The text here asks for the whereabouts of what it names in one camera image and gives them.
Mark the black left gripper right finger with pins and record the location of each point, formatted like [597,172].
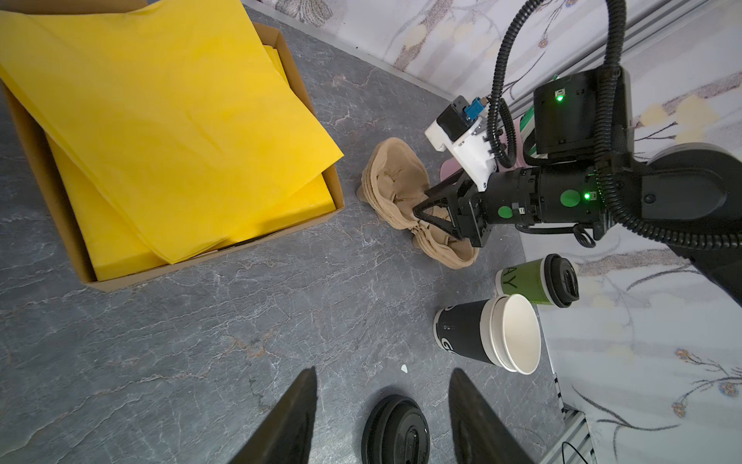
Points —
[478,434]

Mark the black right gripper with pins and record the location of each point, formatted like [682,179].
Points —
[560,199]

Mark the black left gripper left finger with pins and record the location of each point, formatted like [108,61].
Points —
[285,436]

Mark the black plastic cup lids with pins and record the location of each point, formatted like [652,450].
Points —
[396,432]

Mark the green paper cup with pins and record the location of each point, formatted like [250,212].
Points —
[528,280]

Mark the black paper cup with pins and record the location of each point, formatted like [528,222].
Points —
[503,331]

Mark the black cup lid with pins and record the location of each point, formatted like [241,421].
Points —
[560,279]

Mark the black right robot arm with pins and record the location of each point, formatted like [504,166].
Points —
[687,198]

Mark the brown pulp cup carrier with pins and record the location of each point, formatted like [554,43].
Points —
[393,183]

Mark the yellow paper napkins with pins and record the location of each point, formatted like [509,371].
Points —
[162,139]

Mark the brown cardboard tray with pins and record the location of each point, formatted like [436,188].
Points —
[203,255]

